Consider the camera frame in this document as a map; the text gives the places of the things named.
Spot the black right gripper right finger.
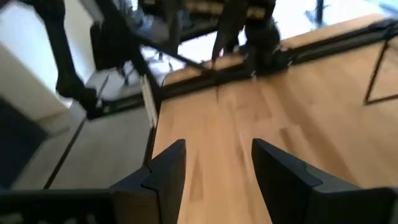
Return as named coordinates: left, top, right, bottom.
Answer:
left=251, top=138, right=398, bottom=224

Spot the black desk leg bar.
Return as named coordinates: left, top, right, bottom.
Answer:
left=30, top=0, right=99, bottom=121

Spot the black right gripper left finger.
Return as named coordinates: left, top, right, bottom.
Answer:
left=0, top=138, right=187, bottom=224

